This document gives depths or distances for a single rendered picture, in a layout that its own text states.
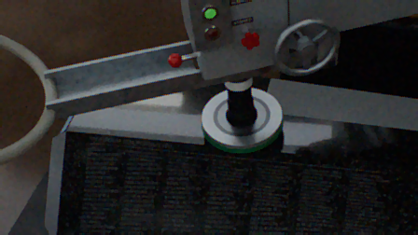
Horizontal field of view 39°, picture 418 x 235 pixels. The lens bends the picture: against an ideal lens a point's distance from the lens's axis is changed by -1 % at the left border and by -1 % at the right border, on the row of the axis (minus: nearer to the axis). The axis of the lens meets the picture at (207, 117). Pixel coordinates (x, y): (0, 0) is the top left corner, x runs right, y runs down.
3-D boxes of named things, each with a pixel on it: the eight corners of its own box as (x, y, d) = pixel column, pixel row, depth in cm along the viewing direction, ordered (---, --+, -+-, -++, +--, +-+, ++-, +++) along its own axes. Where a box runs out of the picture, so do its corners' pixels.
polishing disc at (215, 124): (188, 110, 163) (188, 107, 163) (255, 80, 169) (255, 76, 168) (227, 161, 150) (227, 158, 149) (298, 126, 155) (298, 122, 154)
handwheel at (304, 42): (324, 43, 138) (326, -11, 127) (341, 70, 131) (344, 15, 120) (261, 58, 137) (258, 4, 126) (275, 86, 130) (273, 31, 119)
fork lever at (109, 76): (314, 20, 154) (315, 5, 151) (342, 68, 141) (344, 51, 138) (48, 76, 147) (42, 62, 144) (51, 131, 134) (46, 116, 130)
